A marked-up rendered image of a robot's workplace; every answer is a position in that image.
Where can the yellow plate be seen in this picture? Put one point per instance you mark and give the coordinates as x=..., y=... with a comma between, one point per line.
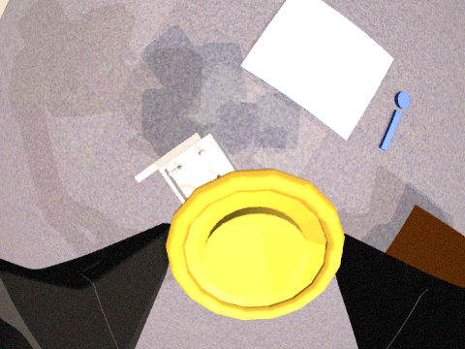
x=255, y=244

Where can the white flat square sheet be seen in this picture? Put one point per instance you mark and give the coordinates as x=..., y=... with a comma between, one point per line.
x=321, y=61

